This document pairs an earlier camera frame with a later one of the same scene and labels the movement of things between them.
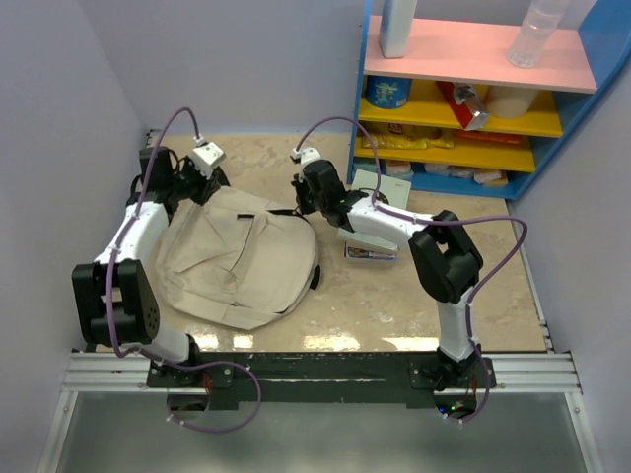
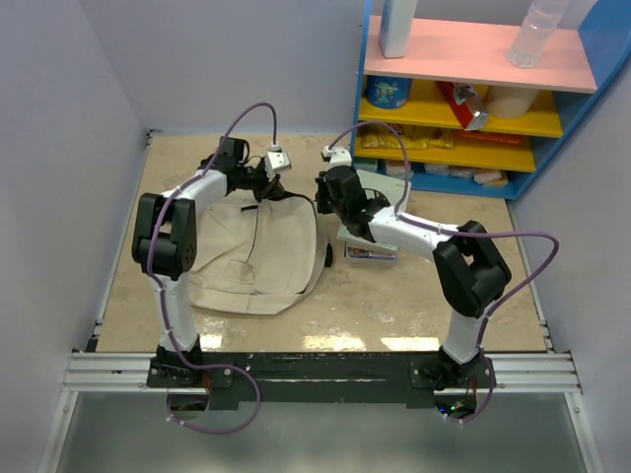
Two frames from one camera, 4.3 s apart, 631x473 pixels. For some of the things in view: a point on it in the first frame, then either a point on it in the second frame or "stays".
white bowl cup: [509, 101] stays
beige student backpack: [238, 257] stays
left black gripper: [209, 187] -> [269, 188]
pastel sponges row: [494, 177] stays
